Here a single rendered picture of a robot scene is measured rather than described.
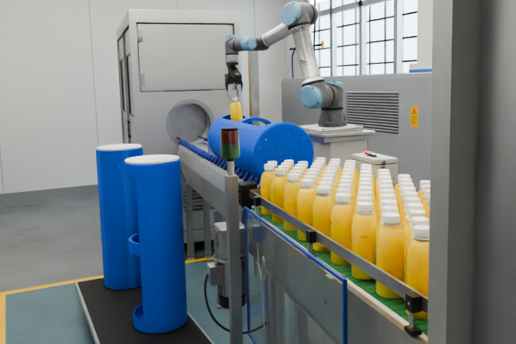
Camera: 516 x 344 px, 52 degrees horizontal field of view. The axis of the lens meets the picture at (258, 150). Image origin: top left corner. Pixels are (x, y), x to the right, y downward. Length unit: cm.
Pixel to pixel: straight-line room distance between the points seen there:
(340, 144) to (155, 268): 111
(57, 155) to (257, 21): 333
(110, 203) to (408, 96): 214
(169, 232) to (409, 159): 192
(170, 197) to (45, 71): 461
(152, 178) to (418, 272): 173
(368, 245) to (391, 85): 274
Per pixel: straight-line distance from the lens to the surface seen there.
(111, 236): 341
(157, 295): 281
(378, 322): 126
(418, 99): 381
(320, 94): 260
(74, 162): 718
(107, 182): 334
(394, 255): 127
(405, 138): 393
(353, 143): 271
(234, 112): 299
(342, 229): 147
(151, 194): 267
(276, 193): 191
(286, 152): 231
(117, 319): 312
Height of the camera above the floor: 140
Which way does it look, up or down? 7 degrees down
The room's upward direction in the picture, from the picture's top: 1 degrees counter-clockwise
